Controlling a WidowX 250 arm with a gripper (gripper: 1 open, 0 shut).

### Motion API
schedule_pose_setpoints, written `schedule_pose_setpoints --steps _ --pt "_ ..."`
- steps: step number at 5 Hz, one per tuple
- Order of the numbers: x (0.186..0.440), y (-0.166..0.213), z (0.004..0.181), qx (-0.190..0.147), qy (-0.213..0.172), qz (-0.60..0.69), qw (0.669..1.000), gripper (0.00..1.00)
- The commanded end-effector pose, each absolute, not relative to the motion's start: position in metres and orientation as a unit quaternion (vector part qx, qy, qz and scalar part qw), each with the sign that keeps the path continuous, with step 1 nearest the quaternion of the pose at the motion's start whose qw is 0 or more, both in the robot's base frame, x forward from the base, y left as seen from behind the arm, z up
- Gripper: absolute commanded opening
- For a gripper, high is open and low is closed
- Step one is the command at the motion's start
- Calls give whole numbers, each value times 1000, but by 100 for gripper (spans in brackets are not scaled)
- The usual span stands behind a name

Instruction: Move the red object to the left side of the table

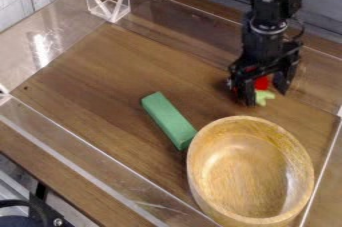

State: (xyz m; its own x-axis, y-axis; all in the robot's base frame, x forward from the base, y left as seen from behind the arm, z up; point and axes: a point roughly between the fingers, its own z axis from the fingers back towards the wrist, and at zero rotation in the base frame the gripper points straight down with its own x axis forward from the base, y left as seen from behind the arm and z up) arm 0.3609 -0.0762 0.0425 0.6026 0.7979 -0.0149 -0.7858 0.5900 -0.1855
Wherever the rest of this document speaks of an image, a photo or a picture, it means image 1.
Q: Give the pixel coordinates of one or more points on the wooden bowl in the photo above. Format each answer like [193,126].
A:
[250,173]

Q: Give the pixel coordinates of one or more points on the red plush strawberry toy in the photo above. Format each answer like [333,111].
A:
[262,92]

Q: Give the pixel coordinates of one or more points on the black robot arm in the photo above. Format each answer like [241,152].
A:
[265,22]

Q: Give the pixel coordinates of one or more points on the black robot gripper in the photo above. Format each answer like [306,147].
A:
[264,58]

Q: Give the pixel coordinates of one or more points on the clear acrylic barrier wall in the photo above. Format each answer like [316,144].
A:
[75,73]

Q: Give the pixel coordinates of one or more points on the clear acrylic corner bracket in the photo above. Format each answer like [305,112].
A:
[109,9]

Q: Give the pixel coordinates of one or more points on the black clamp mount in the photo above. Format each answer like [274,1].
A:
[42,212]

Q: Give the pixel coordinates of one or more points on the green rectangular block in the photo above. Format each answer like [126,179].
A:
[169,118]

